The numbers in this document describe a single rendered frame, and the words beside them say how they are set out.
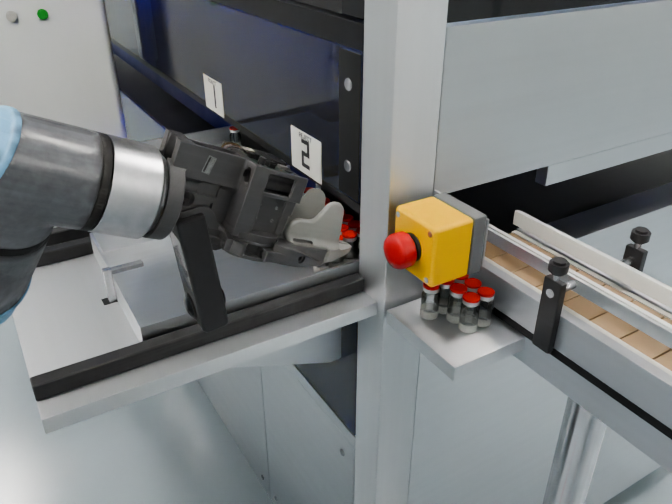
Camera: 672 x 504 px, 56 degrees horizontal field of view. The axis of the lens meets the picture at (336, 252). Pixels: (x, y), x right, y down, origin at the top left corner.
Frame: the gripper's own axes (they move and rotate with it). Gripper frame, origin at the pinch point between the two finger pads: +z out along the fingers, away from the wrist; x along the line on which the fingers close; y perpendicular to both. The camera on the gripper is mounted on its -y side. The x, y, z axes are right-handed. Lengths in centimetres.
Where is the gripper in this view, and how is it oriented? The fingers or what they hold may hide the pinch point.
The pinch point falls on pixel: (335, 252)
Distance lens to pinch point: 63.1
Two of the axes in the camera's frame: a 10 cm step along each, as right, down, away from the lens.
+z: 7.8, 1.4, 6.2
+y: 3.6, -9.0, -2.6
